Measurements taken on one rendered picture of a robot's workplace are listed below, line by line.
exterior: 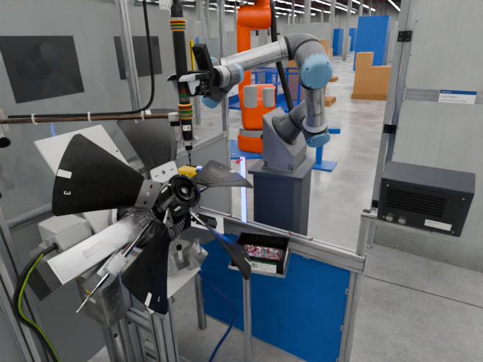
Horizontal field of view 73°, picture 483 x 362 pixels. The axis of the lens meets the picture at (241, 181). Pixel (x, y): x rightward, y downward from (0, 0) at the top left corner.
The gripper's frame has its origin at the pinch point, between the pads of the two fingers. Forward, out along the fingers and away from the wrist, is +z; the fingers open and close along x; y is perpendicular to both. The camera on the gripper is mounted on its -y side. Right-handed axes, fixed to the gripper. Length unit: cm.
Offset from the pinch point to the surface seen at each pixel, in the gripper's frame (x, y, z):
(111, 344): 53, 133, 9
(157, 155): 9.7, 25.6, 2.1
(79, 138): 12.0, 13.7, 27.0
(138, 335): 32, 117, 7
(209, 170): 4.1, 37.5, -19.1
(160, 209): 2.0, 40.2, 10.9
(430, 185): -72, 33, -32
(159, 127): 14.0, 17.9, -4.6
